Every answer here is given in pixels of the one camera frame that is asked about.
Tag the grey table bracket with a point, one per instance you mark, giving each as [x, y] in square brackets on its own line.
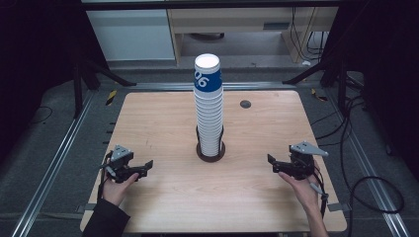
[88, 207]
[339, 207]

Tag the dark round table grommet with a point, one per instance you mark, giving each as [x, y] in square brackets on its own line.
[245, 104]

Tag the white cabinet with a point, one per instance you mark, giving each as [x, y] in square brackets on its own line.
[131, 34]

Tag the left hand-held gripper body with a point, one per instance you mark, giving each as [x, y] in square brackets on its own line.
[120, 164]

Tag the stack of white paper cups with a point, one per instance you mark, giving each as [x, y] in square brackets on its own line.
[208, 108]

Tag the person's right hand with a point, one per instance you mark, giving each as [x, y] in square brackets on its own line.
[306, 192]

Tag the yellow and black floor tape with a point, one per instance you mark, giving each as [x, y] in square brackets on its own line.
[318, 95]
[111, 97]

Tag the black stand legs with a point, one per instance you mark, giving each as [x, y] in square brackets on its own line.
[77, 89]
[341, 82]

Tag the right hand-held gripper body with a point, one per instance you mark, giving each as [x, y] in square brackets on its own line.
[303, 161]

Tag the person's left hand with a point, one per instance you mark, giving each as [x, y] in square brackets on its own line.
[115, 192]

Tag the metal floor rail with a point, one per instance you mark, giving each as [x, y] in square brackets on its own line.
[164, 86]
[369, 171]
[49, 174]

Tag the black cup holder stand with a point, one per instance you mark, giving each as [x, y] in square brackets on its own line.
[210, 158]

